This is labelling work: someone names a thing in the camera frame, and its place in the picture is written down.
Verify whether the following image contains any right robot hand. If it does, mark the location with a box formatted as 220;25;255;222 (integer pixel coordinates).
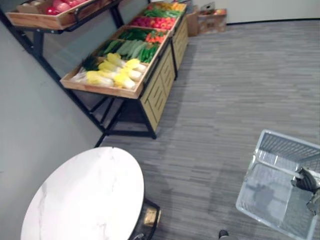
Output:
290;166;320;216

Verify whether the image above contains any white plastic shopping basket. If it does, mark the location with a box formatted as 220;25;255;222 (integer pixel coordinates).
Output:
235;128;320;240

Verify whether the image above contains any dark green vegetable pile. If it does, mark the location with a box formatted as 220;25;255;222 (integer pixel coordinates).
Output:
118;28;151;42

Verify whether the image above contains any black and gold table base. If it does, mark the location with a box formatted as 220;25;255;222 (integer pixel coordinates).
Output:
128;198;162;240

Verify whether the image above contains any slatted wooden cabinet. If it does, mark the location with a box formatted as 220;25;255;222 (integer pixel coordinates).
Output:
171;16;190;74
139;46;176;133

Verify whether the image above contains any printed cardboard fruit box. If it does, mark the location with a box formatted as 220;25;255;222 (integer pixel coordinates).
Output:
197;8;228;35

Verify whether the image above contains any plain brown cardboard box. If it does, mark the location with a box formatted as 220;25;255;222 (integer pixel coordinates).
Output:
185;11;200;38

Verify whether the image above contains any wooden tray with cucumbers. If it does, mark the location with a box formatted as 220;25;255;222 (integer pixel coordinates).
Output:
91;39;165;66

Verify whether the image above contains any wooden tray with tomatoes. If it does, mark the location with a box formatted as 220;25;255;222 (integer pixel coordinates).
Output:
128;15;181;31

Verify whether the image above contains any yellow napa cabbage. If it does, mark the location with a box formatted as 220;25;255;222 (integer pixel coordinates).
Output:
113;73;137;90
85;70;115;87
124;58;148;74
119;67;143;81
106;52;127;68
97;60;121;73

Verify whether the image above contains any orange carrot pile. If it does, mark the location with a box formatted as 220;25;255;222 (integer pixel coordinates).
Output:
145;29;168;45

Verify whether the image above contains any wooden tray with yellow peppers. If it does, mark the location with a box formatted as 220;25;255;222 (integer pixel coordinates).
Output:
143;1;188;19

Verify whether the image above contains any wooden tray with napa cabbages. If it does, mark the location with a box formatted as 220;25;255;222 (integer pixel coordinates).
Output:
59;55;151;99

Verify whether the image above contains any red tomato pile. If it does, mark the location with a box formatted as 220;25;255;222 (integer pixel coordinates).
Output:
131;16;177;30

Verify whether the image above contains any pale green gourd pile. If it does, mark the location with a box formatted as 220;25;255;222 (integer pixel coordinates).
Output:
116;39;148;60

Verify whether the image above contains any yellow bell pepper pile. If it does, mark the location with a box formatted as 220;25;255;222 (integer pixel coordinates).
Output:
156;2;186;11

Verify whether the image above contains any round white marble table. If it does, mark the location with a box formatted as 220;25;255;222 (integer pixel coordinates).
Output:
20;146;146;240

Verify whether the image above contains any green cucumber pile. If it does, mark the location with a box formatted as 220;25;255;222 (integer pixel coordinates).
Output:
98;39;123;56

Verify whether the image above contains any wooden tray with carrots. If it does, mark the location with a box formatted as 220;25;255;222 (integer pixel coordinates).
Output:
113;24;174;45

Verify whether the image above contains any dark green leafy bunch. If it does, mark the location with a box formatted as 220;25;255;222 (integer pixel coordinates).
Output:
81;55;101;72

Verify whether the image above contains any white leek bundle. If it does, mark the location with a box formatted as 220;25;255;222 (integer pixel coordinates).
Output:
70;71;88;84

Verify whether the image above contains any pink apple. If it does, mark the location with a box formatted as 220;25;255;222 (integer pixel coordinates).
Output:
52;0;71;12

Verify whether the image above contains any wooden tray with apples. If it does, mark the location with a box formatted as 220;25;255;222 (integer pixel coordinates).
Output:
5;0;102;31

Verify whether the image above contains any black metal stand frame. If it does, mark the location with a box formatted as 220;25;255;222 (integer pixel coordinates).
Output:
0;0;158;148

